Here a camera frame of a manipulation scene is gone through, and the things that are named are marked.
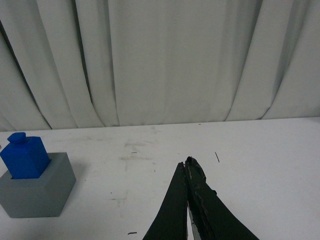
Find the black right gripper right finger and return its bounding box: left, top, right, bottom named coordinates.
left=185, top=156, right=257, bottom=240

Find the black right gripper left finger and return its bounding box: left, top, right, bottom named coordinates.
left=143, top=162, right=188, bottom=240

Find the blue block with stud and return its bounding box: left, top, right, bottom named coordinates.
left=0, top=132, right=51, bottom=179

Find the gray hexagonal base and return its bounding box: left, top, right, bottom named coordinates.
left=0, top=152, right=76, bottom=218

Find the white curtain backdrop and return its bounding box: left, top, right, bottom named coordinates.
left=0, top=0, right=320, bottom=131

